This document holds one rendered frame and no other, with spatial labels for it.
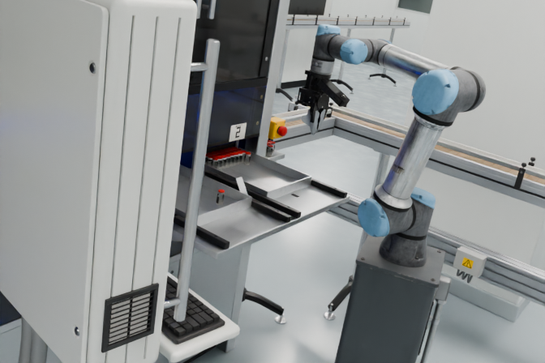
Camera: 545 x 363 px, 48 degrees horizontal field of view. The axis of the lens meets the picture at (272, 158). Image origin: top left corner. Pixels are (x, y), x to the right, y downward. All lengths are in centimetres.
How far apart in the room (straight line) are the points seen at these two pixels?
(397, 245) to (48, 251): 110
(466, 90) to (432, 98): 10
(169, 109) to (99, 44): 18
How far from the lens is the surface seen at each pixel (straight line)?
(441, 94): 163
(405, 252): 196
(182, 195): 194
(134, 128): 106
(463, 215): 348
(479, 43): 332
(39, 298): 136
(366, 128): 292
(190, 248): 126
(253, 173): 220
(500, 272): 285
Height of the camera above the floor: 165
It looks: 19 degrees down
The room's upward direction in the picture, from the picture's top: 9 degrees clockwise
